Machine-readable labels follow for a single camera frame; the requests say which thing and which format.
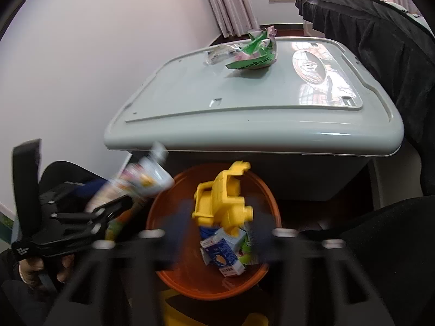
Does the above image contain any yellow plastic toy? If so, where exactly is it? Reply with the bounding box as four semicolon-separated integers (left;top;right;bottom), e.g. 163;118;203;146
191;161;255;239

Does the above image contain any clear plastic wrapper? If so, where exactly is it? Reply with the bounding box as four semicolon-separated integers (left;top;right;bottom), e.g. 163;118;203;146
203;42;246;66

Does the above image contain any person's left hand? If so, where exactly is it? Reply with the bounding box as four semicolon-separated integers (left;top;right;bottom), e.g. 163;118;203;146
18;254;76;291

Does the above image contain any dark bed cover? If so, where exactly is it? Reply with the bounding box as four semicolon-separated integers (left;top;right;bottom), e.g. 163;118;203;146
292;0;435;196

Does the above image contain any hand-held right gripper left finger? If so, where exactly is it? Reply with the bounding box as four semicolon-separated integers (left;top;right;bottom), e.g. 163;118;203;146
48;229;164;326

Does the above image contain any green crumpled bag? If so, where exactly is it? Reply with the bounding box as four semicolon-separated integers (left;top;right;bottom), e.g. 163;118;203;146
225;26;278;71

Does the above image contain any blue and white carton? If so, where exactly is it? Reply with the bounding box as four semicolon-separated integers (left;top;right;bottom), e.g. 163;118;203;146
200;227;248;278

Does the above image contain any person's dark trouser leg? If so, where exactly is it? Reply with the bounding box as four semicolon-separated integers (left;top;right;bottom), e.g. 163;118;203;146
335;195;435;326

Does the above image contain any grey plastic storage box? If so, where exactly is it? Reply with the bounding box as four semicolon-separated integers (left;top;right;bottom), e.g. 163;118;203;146
104;37;405;202

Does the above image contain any green and pink box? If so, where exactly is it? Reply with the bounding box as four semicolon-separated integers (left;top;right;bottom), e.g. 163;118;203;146
238;226;259;267

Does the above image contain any silver and orange snack bag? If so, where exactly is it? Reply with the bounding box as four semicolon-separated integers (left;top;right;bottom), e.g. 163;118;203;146
85;143;175;242

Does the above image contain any orange plastic basin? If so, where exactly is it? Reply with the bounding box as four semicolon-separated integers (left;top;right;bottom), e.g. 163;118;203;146
145;163;282;301

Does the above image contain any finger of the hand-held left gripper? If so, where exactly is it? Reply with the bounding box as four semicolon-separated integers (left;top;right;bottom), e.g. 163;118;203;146
90;195;134;236

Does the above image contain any pink patterned curtain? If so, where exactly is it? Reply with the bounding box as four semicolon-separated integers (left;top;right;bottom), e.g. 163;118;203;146
199;0;260;37

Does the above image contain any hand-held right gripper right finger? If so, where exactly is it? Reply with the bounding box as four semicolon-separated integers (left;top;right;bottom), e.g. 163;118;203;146
268;229;395;326

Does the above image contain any yellow plastic stool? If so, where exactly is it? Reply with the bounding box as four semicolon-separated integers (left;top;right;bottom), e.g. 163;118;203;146
161;289;269;326

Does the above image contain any person's left forearm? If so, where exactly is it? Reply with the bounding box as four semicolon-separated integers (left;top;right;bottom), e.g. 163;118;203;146
0;249;51;326

